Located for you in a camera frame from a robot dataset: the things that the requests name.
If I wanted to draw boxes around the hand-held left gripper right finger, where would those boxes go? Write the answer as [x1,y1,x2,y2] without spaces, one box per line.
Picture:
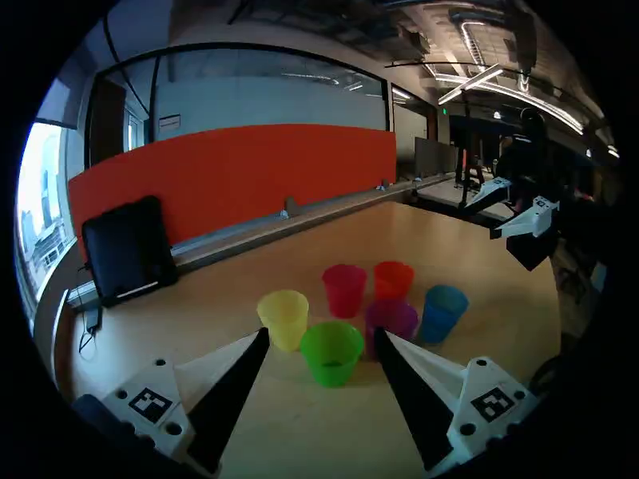
[373,327,540,473]

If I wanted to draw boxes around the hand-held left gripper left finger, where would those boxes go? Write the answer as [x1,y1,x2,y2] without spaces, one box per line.
[74,327,271,476]

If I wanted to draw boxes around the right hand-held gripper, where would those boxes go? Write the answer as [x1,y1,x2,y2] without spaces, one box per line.
[458,107,620,272]

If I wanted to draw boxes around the blue plastic cup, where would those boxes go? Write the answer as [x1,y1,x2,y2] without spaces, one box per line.
[418,284,470,345]

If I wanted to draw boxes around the purple plastic cup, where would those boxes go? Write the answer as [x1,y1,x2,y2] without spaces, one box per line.
[364,299,419,362]

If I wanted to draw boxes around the yellow plastic cup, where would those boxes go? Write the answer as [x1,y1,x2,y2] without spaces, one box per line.
[256,289,310,354]

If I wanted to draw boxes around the green plastic cup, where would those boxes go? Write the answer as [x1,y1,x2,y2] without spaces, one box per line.
[300,321,365,390]

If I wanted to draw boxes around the orange plastic cup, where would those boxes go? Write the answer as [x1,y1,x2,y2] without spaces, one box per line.
[373,260,415,303]

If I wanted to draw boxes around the pink plastic cup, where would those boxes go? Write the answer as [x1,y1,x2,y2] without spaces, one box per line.
[321,264,368,320]

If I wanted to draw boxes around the black tablet case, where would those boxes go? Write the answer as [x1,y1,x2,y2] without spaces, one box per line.
[81,195,179,308]

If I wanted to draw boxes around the red desk screen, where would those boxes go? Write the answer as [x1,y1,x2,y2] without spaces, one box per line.
[67,123,398,258]

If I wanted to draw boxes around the black cable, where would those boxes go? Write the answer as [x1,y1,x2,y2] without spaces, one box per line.
[78,259,101,355]

